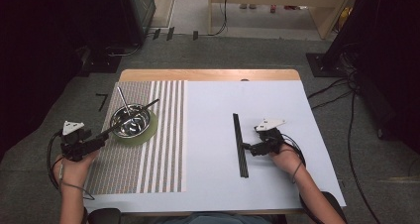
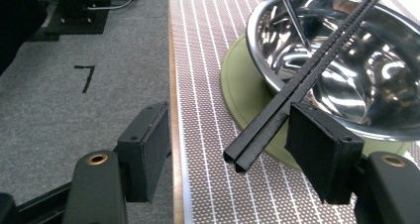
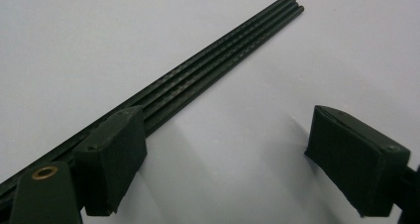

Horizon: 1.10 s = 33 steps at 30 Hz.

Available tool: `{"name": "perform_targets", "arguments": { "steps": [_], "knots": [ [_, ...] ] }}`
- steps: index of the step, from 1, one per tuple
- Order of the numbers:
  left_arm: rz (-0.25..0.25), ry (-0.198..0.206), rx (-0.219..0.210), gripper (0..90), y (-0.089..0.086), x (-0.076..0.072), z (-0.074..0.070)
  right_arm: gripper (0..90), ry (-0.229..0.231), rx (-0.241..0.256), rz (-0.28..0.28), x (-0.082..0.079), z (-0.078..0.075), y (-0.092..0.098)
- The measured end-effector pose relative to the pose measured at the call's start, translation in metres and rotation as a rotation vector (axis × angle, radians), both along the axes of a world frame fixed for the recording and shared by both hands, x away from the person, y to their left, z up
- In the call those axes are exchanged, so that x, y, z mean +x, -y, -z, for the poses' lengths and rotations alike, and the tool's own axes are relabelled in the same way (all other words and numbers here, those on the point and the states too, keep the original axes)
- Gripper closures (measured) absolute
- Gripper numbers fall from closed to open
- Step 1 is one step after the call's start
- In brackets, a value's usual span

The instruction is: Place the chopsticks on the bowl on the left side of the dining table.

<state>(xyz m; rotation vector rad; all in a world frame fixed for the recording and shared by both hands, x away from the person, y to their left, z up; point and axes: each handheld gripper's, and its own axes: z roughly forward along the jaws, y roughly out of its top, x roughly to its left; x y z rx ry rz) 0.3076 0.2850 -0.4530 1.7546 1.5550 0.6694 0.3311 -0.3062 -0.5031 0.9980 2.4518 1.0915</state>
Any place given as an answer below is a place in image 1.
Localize black chair armrest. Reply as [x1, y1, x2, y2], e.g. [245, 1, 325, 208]
[86, 207, 123, 224]
[321, 190, 349, 224]

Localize dark glass-front cabinet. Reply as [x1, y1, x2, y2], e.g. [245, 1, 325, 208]
[125, 0, 158, 46]

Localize person's left hand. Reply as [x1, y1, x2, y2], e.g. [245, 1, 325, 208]
[52, 149, 100, 187]

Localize grey left wrist cord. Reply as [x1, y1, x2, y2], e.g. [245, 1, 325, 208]
[58, 166, 96, 201]

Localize black hanging cable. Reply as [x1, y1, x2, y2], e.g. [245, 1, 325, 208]
[199, 0, 230, 38]

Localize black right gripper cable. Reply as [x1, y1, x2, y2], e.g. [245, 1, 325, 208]
[281, 133, 328, 224]

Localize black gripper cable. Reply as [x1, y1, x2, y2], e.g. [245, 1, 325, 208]
[281, 133, 328, 224]
[47, 130, 65, 190]

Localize yellow object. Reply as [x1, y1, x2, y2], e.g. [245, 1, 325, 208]
[337, 6, 352, 29]

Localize row of black chopsticks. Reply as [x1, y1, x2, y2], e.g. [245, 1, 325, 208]
[232, 112, 250, 179]

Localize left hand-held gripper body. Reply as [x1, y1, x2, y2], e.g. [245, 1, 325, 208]
[59, 120, 100, 163]

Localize person's blue trousers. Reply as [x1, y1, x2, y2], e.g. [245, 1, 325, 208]
[155, 211, 275, 224]

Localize stainless steel bowl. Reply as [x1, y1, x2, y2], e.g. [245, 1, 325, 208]
[109, 103, 153, 140]

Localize grey wrist cord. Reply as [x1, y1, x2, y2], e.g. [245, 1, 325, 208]
[58, 166, 96, 201]
[290, 161, 304, 185]

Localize metal rod in bowl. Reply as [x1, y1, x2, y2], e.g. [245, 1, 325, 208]
[116, 85, 137, 125]

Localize striped woven placemat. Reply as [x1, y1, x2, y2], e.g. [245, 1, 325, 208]
[84, 79, 188, 196]

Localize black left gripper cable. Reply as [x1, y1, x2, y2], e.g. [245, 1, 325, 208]
[47, 130, 65, 190]

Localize white table board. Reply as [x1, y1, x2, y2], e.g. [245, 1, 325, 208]
[75, 79, 348, 216]

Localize black stand base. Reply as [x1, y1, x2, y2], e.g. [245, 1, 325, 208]
[80, 45, 123, 75]
[305, 52, 349, 79]

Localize long black floor cable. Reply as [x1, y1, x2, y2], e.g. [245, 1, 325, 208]
[347, 90, 383, 224]

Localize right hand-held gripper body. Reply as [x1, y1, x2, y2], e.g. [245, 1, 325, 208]
[254, 118, 287, 156]

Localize person's right hand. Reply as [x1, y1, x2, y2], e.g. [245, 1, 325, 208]
[267, 143, 306, 178]

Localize wooden table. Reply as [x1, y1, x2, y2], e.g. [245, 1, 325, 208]
[78, 68, 307, 218]

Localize grey right wrist cord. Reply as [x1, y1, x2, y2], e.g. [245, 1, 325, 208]
[290, 161, 304, 185]

